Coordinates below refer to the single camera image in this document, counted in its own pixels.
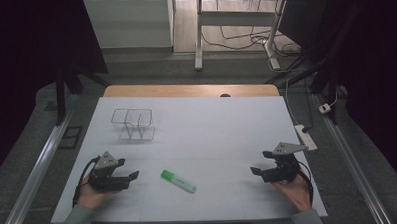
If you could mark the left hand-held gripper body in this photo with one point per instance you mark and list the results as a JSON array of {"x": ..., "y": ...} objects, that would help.
[{"x": 105, "y": 177}]

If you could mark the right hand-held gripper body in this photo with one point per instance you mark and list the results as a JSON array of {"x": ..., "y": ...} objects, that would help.
[{"x": 283, "y": 165}]

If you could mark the person's left hand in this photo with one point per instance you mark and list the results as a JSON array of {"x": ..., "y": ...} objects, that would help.
[{"x": 92, "y": 195}]

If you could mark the person's right hand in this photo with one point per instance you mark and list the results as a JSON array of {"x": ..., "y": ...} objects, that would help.
[{"x": 294, "y": 193}]

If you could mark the white power strip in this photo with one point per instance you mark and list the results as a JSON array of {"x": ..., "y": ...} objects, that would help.
[{"x": 305, "y": 137}]

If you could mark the clear acrylic pen holder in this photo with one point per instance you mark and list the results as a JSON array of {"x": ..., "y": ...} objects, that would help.
[{"x": 133, "y": 122}]

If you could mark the green highlighter pen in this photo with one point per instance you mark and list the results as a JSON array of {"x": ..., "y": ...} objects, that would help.
[{"x": 178, "y": 181}]

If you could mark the white table sheet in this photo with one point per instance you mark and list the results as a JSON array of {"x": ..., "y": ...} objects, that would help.
[{"x": 204, "y": 135}]

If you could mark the small dark table knob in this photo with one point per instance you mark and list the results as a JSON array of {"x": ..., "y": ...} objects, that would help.
[{"x": 225, "y": 95}]

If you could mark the black metal stand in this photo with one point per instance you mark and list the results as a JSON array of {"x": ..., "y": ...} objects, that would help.
[
  {"x": 325, "y": 71},
  {"x": 64, "y": 86}
]

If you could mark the dark curtain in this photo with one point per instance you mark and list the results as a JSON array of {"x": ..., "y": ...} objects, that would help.
[
  {"x": 18, "y": 65},
  {"x": 379, "y": 85}
]

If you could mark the white cabinet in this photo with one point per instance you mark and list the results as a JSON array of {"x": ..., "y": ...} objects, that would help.
[{"x": 128, "y": 22}]

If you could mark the black rectangular floor frame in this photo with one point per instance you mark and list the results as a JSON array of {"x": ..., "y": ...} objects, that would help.
[{"x": 70, "y": 137}]

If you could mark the aluminium rail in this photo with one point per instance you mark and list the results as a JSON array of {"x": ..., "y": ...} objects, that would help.
[
  {"x": 352, "y": 166},
  {"x": 35, "y": 171}
]

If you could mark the white desk frame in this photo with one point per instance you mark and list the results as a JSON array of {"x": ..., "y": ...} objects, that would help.
[{"x": 236, "y": 19}]

